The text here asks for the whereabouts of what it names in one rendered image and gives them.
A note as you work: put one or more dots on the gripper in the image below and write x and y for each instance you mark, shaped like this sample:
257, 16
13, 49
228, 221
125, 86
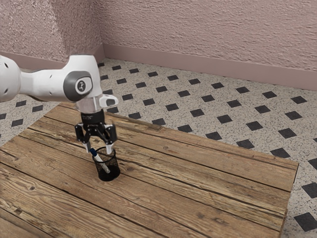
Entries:
92, 120

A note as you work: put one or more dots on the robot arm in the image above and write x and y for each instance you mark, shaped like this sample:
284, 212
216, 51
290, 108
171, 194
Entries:
49, 81

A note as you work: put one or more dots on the white pen with blue cap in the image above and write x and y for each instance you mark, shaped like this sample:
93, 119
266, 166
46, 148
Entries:
99, 161

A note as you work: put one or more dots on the black mesh pen holder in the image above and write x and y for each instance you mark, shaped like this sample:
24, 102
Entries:
109, 168

